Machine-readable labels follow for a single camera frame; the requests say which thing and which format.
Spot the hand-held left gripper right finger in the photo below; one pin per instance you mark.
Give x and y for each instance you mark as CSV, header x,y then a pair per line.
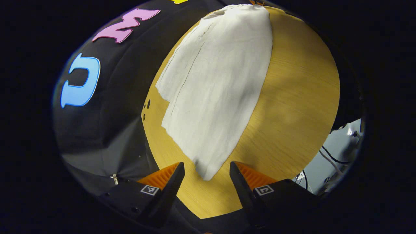
x,y
242,191

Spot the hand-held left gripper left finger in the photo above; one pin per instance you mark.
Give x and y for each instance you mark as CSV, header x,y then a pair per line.
x,y
169,195

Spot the white jeans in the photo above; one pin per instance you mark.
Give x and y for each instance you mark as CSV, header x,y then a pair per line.
x,y
214,91

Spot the silver cloth clip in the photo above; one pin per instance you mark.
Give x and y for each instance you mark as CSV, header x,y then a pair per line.
x,y
114,178

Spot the black backdrop cloth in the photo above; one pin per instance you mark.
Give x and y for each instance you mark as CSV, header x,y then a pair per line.
x,y
120,113

